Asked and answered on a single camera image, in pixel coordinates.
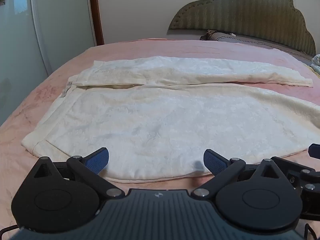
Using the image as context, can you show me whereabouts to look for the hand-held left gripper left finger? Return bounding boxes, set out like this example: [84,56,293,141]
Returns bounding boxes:
[24,147,126,201]

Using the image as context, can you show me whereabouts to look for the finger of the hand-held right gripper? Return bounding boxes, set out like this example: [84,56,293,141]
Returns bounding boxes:
[272,156,320,196]
[308,143,320,159]

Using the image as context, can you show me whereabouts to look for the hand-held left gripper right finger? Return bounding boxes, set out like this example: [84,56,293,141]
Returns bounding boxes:
[191,149,295,200]

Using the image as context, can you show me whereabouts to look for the white fleece pants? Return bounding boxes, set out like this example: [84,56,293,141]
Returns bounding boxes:
[21,56,320,183]

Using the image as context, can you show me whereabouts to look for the pink bed blanket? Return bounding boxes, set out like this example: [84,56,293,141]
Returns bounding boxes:
[0,39,320,230]

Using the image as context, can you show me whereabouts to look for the grey striped pillow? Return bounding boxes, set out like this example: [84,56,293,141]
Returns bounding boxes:
[199,29,314,61]

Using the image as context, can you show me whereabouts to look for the white wardrobe with flower decals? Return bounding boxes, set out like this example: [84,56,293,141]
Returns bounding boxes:
[0,0,98,128]

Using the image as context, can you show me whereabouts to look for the olive padded headboard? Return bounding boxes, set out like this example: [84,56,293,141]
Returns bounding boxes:
[168,0,317,57]

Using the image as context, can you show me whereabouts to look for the brown wooden door frame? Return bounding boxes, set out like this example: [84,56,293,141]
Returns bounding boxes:
[88,0,105,47]

